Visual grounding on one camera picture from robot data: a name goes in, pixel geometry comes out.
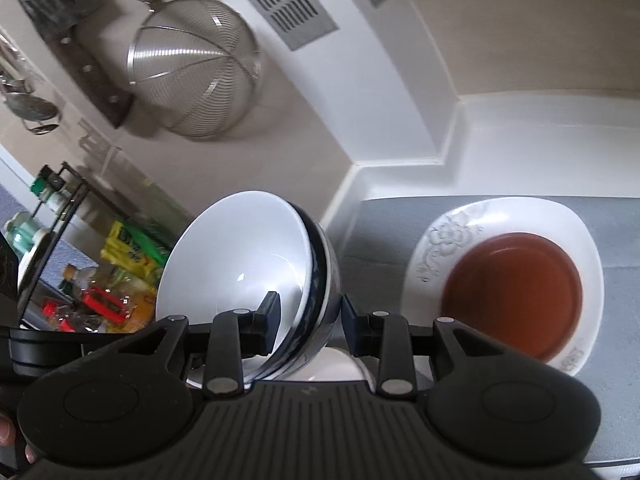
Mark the grey dish mat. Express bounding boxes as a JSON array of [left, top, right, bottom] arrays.
[[327, 195, 640, 466]]

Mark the metal ladle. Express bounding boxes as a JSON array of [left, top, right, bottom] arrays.
[[2, 80, 63, 136]]

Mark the white bowl with blue pattern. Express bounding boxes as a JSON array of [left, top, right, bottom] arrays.
[[155, 190, 346, 391]]

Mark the black wire spice rack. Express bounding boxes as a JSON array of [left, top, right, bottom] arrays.
[[0, 161, 101, 331]]

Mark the clear bottle teal cap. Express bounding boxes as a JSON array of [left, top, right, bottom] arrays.
[[5, 212, 51, 261]]

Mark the person's left hand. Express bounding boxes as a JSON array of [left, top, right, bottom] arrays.
[[0, 410, 40, 466]]

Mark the white square floral plate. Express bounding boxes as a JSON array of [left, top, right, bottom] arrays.
[[400, 196, 605, 376]]

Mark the red label bottle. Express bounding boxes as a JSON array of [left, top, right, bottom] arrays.
[[42, 287, 126, 326]]

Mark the yellow green snack packet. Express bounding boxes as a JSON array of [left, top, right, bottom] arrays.
[[100, 220, 171, 281]]

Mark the dark cleaver knife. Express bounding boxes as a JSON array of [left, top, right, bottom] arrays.
[[10, 0, 135, 130]]

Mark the green cap spice jar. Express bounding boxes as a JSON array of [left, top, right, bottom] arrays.
[[30, 170, 68, 211]]

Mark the plain white bowl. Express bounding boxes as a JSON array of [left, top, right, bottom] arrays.
[[295, 347, 376, 391]]

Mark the metal mesh strainer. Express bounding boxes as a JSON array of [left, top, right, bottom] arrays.
[[126, 0, 264, 138]]

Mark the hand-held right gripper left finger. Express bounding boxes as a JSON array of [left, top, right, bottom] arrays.
[[120, 292, 281, 395]]

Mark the brown round plate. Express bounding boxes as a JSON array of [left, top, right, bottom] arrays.
[[441, 232, 585, 363]]

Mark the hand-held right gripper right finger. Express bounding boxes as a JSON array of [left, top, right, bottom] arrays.
[[341, 295, 506, 398]]

